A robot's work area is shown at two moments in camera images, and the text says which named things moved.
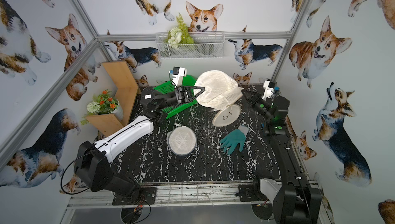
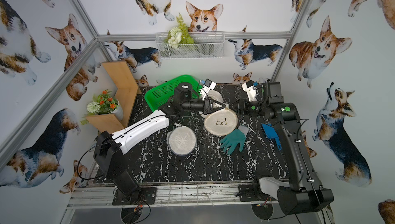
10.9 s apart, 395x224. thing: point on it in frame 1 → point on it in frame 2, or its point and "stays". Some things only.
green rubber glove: [238, 136] stays
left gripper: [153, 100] → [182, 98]
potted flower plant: [103, 104] stays
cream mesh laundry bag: [221, 92] → [222, 122]
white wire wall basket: [207, 45] stays
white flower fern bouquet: [178, 34] stays
